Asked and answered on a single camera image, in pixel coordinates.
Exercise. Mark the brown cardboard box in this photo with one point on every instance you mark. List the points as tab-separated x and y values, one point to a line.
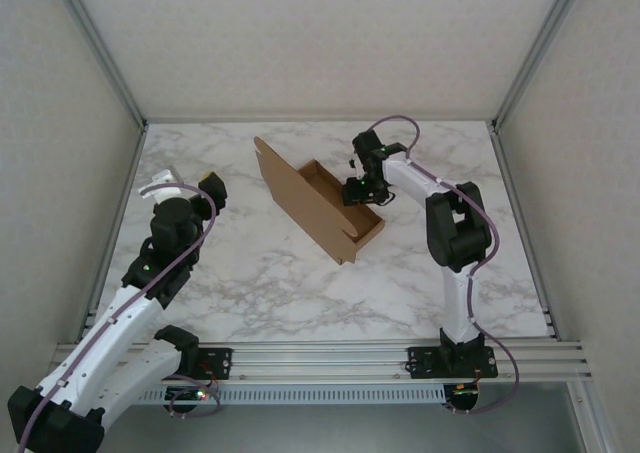
305	208

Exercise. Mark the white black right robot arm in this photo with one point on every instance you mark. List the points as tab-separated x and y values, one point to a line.
457	228

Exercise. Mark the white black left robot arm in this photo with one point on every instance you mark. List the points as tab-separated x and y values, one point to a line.
115	333

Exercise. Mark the small circuit board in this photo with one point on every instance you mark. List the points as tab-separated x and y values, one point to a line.
187	395
465	395

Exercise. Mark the aluminium side table rail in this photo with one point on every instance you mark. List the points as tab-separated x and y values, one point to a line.
117	213
520	223

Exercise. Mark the thin aluminium table rail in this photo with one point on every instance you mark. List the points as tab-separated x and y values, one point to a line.
320	120

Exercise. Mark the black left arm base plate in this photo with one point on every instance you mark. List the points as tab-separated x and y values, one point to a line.
215	360

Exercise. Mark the aluminium frame post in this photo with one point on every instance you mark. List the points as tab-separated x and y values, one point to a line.
100	48
540	48

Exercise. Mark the wide aluminium base rail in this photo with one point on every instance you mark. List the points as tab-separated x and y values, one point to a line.
320	360

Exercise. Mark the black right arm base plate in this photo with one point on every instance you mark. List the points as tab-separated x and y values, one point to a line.
425	360

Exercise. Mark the aluminium frame leg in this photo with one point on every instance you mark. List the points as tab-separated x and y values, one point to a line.
595	418

